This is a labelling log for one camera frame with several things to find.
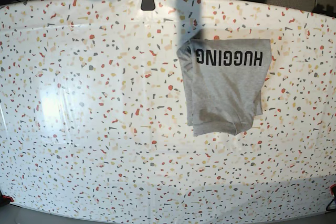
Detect red clamp corner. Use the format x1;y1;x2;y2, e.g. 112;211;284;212
0;195;14;207
330;184;336;198

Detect red clamp right corner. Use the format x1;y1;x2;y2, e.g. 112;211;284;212
330;184;336;198

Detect black camera mount foot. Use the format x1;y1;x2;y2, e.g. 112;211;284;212
141;0;155;11

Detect red clamp left corner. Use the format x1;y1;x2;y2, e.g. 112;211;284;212
0;195;14;207

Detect grey T-shirt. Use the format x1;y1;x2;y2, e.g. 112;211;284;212
177;39;272;136

